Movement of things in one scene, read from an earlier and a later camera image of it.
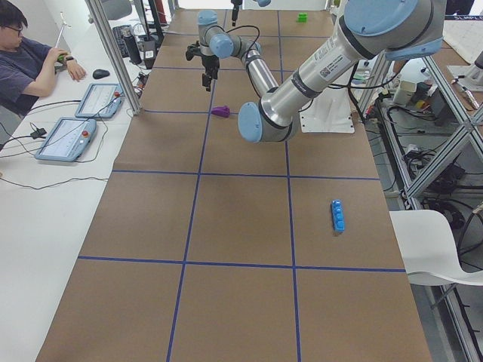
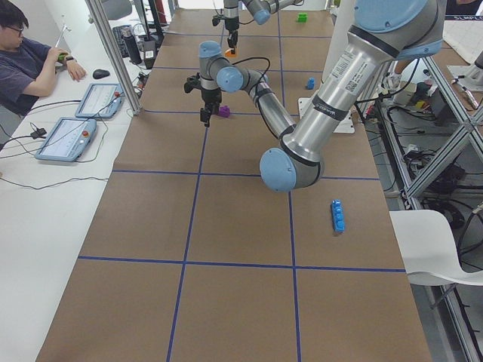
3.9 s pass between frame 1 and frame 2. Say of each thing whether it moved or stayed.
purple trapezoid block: stayed
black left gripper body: moved
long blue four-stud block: stayed
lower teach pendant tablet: stayed
